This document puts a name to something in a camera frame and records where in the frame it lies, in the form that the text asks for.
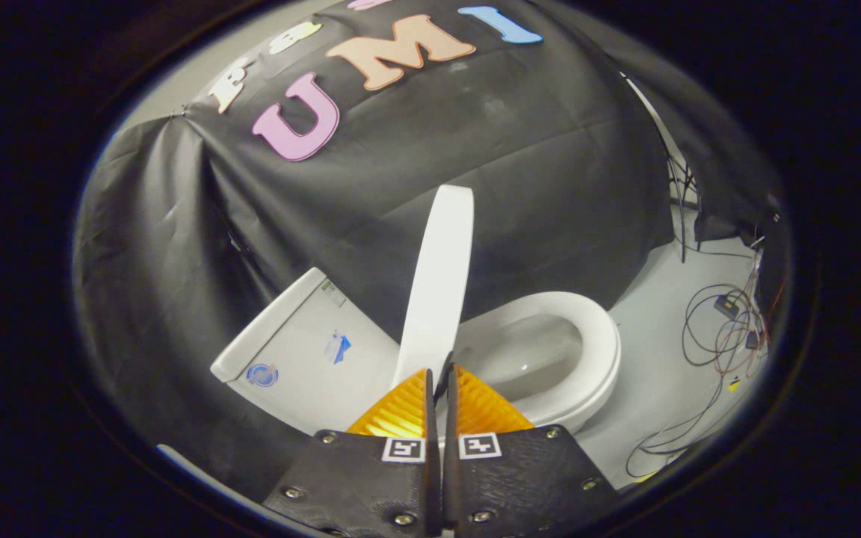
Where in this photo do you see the red cable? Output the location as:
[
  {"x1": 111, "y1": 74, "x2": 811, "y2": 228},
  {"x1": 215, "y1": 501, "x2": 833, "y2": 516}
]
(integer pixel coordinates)
[{"x1": 715, "y1": 262, "x2": 783, "y2": 378}]

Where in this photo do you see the black backdrop cloth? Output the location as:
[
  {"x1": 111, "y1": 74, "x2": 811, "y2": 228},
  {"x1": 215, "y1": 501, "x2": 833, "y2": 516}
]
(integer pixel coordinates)
[{"x1": 72, "y1": 0, "x2": 783, "y2": 501}]

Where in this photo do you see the tangle of black cables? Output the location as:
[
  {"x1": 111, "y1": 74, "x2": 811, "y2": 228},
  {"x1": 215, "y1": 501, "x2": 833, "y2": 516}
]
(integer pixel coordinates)
[{"x1": 625, "y1": 284, "x2": 771, "y2": 479}]

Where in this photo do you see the black lid pull handle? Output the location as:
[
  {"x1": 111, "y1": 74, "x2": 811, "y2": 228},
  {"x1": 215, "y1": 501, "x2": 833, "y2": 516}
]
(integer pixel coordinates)
[{"x1": 434, "y1": 351, "x2": 455, "y2": 401}]

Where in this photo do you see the white toilet lid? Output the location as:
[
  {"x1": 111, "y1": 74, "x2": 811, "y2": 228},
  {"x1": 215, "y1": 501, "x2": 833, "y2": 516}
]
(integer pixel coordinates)
[{"x1": 392, "y1": 185, "x2": 475, "y2": 389}]

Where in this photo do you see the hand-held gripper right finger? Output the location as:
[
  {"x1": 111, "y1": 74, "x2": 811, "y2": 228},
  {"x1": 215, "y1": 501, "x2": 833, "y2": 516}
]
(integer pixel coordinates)
[{"x1": 442, "y1": 364, "x2": 622, "y2": 535}]

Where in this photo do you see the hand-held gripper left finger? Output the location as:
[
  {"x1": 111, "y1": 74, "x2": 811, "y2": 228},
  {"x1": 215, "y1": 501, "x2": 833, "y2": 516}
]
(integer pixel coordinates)
[{"x1": 262, "y1": 368, "x2": 442, "y2": 537}]

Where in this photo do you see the white ceramic toilet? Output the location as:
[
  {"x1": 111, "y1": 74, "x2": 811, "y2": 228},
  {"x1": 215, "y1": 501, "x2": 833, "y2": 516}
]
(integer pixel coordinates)
[{"x1": 210, "y1": 268, "x2": 622, "y2": 438}]

